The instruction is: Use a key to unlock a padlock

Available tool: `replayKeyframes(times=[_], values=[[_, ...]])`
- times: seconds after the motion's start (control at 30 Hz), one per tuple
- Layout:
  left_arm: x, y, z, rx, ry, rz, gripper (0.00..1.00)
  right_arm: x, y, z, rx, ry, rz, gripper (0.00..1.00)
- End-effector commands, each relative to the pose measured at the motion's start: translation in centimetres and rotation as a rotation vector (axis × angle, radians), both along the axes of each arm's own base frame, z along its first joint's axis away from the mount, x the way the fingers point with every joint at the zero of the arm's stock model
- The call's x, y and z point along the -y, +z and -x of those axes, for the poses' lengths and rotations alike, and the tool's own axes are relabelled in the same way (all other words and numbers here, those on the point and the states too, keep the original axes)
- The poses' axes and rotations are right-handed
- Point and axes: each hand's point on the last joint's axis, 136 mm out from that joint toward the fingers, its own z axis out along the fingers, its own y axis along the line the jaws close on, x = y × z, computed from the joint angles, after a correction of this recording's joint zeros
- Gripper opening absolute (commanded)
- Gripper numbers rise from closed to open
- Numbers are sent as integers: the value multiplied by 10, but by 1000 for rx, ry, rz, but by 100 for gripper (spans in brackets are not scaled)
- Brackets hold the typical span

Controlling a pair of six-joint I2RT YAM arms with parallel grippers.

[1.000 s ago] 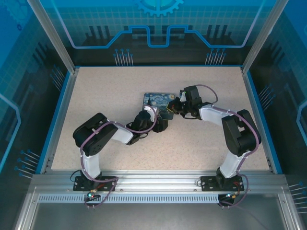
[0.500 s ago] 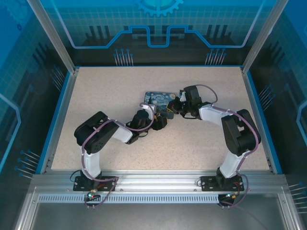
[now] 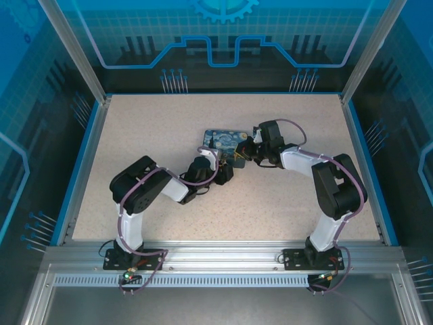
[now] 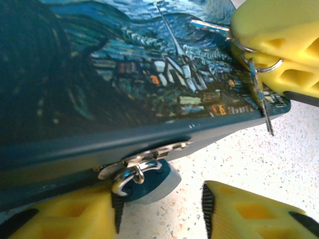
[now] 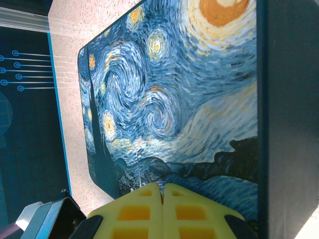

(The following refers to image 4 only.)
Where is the silver key ring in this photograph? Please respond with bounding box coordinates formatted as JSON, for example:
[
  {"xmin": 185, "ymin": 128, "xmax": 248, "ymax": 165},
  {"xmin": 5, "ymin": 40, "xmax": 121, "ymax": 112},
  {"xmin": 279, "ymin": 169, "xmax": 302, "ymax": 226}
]
[{"xmin": 225, "ymin": 29, "xmax": 284, "ymax": 74}]

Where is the silver clasp with blue strap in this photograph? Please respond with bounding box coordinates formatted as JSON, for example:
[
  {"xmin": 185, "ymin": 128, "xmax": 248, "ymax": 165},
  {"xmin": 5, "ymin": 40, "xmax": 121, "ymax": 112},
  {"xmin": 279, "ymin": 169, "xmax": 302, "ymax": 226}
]
[{"xmin": 111, "ymin": 159, "xmax": 181, "ymax": 206}]

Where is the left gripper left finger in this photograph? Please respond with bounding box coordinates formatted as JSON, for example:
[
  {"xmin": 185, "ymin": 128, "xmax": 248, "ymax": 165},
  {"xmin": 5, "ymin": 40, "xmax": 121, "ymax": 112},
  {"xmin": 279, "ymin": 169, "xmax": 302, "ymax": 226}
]
[{"xmin": 0, "ymin": 185, "xmax": 123, "ymax": 239}]

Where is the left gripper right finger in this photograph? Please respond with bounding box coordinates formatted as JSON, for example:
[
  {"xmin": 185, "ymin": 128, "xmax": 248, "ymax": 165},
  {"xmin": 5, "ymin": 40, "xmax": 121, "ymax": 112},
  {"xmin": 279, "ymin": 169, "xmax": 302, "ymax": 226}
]
[{"xmin": 202, "ymin": 180, "xmax": 319, "ymax": 239}]

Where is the starry night print box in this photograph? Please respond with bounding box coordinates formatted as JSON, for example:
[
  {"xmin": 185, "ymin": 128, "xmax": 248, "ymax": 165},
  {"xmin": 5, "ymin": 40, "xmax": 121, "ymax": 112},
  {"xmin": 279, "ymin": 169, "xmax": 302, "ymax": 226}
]
[{"xmin": 0, "ymin": 0, "xmax": 292, "ymax": 213}]

